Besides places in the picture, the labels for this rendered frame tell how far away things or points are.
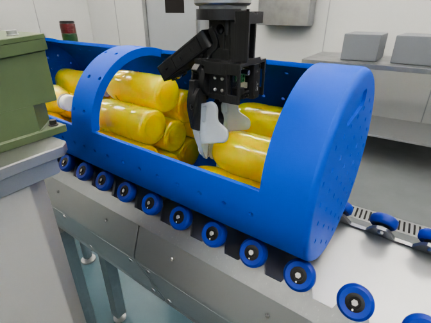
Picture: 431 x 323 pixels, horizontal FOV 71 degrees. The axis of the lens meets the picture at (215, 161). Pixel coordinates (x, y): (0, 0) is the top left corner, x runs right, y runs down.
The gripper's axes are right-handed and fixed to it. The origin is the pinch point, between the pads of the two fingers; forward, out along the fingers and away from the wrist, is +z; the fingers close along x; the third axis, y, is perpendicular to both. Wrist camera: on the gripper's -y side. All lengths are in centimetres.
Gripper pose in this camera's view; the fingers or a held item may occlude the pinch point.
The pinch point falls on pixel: (211, 144)
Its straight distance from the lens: 49.7
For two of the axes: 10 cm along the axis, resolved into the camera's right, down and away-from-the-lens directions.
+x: 5.8, -3.6, 7.3
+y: 8.1, 2.6, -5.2
